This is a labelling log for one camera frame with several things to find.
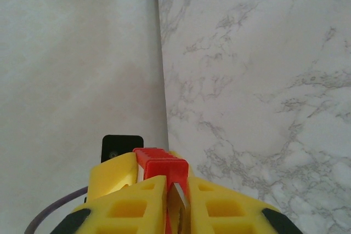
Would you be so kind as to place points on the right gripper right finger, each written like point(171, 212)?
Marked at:
point(225, 212)

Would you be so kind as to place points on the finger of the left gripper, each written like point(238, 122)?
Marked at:
point(112, 175)

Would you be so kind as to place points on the red padlock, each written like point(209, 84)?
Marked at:
point(164, 165)

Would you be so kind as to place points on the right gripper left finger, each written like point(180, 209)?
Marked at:
point(131, 212)

